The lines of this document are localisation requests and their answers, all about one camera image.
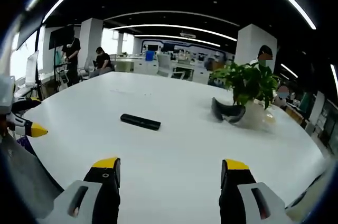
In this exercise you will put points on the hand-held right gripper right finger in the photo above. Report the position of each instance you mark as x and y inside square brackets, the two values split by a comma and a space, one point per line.
[235, 181]

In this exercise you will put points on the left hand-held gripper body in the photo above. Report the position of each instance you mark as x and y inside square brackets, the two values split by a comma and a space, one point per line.
[5, 92]

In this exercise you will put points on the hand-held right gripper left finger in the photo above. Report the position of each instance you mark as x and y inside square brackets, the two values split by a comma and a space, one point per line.
[104, 179]

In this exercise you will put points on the black remote control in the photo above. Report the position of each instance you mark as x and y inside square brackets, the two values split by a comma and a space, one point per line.
[140, 121]

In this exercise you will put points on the white monitor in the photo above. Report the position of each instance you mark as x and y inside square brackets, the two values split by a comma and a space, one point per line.
[31, 66]

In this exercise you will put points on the person's grey clothing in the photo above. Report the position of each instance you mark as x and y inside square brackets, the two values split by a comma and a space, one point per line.
[23, 171]

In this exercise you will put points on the clear glass plant vase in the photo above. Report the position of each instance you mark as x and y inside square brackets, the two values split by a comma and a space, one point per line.
[260, 115]

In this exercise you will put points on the black headset goggles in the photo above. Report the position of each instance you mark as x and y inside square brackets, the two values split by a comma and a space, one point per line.
[227, 110]

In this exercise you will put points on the black screen on stand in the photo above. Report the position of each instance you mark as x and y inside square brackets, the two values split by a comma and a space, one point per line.
[62, 36]

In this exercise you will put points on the green potted plant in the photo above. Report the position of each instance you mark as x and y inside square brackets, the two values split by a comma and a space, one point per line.
[248, 81]

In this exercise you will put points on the white office cabinet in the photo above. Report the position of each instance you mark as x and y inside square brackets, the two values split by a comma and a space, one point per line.
[137, 64]

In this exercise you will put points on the white office chair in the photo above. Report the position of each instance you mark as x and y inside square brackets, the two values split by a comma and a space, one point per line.
[165, 64]

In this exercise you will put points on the blue box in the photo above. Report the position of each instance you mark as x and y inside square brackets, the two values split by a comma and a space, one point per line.
[150, 55]

